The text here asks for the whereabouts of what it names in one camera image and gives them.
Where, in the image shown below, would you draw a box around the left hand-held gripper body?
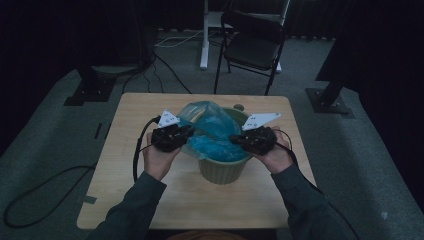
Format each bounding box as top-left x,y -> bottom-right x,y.
151,109 -> 184,154

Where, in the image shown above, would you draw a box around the green ribbed trash bin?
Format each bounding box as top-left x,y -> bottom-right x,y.
198,107 -> 254,186

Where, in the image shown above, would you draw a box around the thin black floor cables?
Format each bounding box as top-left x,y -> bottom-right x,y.
120,53 -> 193,95

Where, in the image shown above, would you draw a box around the left hand-held gripper cable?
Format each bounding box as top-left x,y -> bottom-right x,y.
132,115 -> 162,183

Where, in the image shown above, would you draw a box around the blue plastic trash bag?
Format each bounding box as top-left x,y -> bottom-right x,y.
176,100 -> 251,163

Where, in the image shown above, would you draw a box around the black floor cable loop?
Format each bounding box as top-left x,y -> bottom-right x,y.
2,164 -> 98,230

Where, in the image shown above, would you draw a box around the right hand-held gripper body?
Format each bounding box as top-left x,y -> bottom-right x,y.
241,112 -> 282,156

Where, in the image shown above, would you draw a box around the black stand base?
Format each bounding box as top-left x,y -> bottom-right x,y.
305,78 -> 356,120
63,65 -> 118,108

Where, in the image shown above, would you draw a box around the white floor cable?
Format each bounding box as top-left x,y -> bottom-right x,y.
154,29 -> 205,48

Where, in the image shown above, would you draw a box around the person's left hand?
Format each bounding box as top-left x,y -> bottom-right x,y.
143,131 -> 183,182

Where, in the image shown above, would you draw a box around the person's right hand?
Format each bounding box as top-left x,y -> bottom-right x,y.
256,125 -> 295,175

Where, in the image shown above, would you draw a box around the black folding chair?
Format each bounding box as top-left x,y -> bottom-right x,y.
213,11 -> 288,97

